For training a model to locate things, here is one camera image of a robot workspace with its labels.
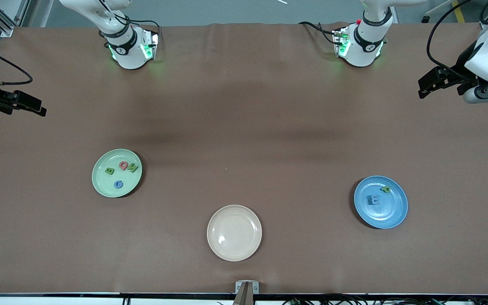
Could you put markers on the beige plate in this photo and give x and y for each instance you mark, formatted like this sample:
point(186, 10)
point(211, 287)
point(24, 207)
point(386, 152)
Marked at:
point(234, 233)

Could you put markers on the green lowercase letter b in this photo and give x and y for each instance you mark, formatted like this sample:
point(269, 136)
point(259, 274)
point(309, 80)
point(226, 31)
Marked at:
point(386, 189)

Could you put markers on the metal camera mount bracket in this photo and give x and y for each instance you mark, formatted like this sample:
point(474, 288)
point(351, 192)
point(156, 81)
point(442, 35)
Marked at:
point(239, 288)

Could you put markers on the blue letter E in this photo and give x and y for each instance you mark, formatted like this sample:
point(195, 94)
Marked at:
point(373, 200)

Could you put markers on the green plate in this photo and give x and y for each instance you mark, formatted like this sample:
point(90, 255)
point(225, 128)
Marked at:
point(104, 184)

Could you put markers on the blue plate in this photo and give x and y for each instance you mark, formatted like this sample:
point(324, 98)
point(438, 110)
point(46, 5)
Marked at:
point(379, 218)

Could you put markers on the blue letter G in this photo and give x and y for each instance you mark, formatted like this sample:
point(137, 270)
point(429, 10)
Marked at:
point(115, 184)

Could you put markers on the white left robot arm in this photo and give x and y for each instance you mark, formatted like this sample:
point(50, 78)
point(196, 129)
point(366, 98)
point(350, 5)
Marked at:
point(367, 42)

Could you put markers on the brown table cover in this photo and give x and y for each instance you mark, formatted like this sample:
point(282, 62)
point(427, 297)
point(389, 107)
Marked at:
point(269, 106)

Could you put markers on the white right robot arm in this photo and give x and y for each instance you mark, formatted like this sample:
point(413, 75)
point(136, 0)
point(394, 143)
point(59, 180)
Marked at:
point(125, 51)

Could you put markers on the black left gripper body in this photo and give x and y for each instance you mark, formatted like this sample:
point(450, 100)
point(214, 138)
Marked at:
point(458, 73)

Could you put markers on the office chair base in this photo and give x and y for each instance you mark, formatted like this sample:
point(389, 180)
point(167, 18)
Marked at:
point(426, 18)

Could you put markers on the aluminium frame profile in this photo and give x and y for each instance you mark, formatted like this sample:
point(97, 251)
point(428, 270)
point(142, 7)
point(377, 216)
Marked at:
point(4, 29)

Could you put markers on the red letter Q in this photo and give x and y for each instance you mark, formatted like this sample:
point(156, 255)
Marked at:
point(120, 165)

